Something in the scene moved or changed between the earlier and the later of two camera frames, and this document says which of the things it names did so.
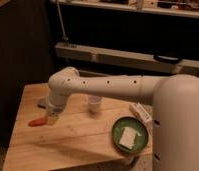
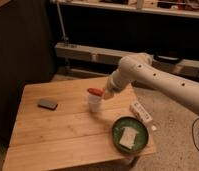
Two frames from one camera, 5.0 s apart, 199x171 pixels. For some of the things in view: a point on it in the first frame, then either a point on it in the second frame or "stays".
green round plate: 140,140 stays
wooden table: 80,136 stays
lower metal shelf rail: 128,58 stays
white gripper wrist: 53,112 -> 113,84
